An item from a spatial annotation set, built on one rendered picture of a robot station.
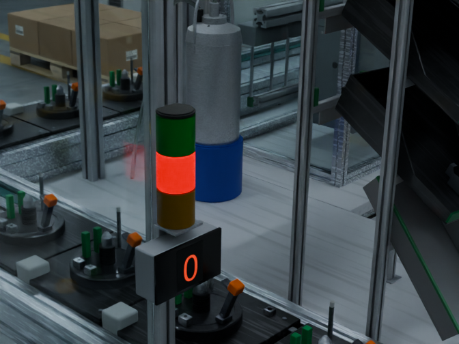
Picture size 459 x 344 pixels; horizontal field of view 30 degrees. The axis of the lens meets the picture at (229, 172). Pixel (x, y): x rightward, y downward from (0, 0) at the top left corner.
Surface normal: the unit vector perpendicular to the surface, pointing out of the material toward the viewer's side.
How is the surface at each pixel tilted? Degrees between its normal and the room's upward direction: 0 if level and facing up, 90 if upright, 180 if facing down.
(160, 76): 90
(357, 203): 0
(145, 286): 90
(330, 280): 0
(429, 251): 45
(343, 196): 0
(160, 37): 90
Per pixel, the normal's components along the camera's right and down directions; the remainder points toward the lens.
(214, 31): 0.01, -0.70
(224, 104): 0.38, 0.35
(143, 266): -0.68, 0.26
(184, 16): 0.73, 0.26
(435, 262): 0.44, -0.44
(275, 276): 0.02, -0.93
